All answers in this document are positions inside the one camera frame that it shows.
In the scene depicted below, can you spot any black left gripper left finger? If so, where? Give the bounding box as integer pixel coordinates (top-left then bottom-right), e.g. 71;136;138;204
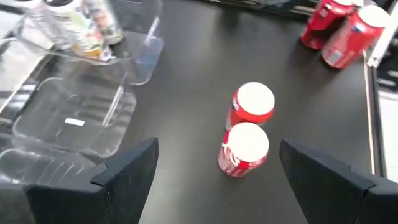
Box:
24;137;160;224

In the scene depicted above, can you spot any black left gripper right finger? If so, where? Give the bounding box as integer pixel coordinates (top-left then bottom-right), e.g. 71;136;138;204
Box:
279;139;398;224

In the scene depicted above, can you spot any red Coca-Cola can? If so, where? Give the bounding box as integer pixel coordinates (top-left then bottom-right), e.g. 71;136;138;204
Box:
217;121;270;179
299;0;358;50

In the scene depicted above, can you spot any red Fanta strawberry can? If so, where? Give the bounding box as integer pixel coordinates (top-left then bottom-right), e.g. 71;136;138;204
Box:
224;81;276;131
321;4;390;70

